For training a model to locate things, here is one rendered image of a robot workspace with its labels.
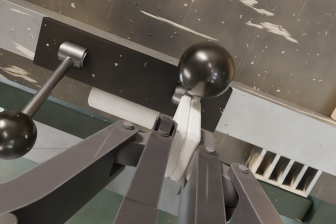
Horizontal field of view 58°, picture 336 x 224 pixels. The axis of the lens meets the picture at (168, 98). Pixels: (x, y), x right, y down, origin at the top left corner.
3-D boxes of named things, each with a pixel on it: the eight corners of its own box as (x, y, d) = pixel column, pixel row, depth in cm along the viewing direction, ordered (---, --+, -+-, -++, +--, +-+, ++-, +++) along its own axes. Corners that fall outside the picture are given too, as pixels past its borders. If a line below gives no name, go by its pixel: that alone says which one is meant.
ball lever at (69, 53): (95, 68, 33) (21, 175, 23) (62, 55, 33) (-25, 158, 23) (98, 41, 30) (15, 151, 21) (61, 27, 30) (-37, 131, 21)
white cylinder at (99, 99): (93, 100, 37) (155, 124, 37) (84, 108, 34) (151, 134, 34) (100, 78, 36) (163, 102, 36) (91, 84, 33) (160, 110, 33)
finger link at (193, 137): (188, 134, 16) (201, 139, 16) (192, 97, 23) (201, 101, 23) (168, 179, 17) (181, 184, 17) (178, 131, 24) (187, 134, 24)
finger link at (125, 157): (157, 180, 15) (102, 159, 15) (168, 139, 20) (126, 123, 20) (167, 156, 15) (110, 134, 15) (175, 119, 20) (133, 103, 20)
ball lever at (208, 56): (195, 123, 31) (231, 101, 18) (161, 110, 31) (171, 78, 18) (207, 89, 32) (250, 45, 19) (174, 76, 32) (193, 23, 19)
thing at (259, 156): (298, 183, 37) (306, 198, 34) (245, 163, 37) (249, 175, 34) (314, 156, 36) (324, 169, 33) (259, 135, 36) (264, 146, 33)
